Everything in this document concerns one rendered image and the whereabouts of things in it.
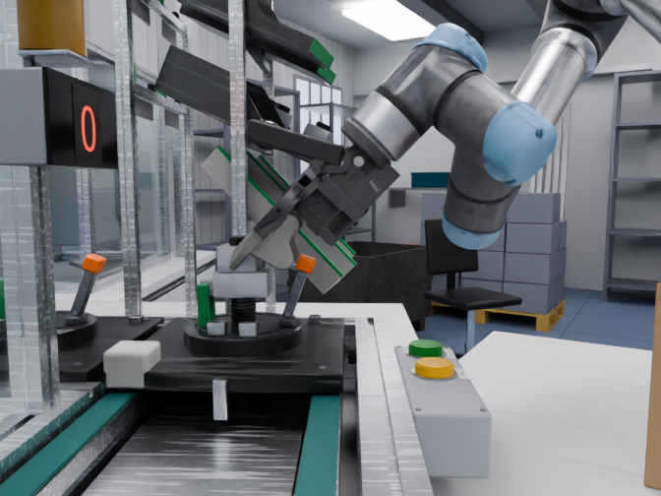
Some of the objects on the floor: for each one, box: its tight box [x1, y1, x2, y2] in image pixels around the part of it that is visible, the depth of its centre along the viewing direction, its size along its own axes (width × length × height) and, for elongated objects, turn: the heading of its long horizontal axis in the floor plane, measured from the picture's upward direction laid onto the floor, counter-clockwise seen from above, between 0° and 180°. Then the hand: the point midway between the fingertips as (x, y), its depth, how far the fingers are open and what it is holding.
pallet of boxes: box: [420, 192, 567, 332], centre depth 506 cm, size 110×74×109 cm
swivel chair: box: [424, 218, 522, 360], centre depth 354 cm, size 60×60×94 cm
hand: (238, 253), depth 68 cm, fingers closed on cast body, 4 cm apart
